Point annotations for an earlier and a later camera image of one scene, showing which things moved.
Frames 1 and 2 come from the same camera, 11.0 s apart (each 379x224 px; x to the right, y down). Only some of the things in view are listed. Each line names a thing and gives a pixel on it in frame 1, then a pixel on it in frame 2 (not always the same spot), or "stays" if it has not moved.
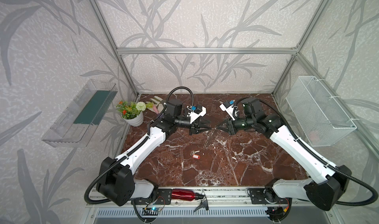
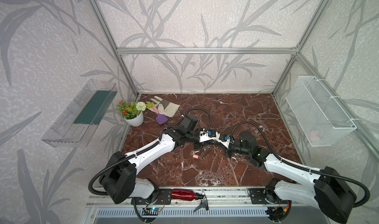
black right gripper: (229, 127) → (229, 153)
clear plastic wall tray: (75, 126) stays
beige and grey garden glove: (158, 108) stays
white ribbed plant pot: (135, 122) stays
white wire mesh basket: (323, 120) stays
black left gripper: (193, 126) → (197, 138)
